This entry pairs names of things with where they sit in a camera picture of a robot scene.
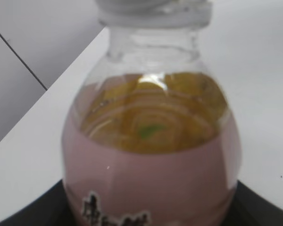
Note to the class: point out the green tea plastic bottle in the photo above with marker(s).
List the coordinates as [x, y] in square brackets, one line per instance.
[150, 139]

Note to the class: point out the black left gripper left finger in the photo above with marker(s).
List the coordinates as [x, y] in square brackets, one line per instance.
[50, 209]

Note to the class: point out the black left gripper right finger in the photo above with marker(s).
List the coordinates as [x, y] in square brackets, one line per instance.
[250, 209]

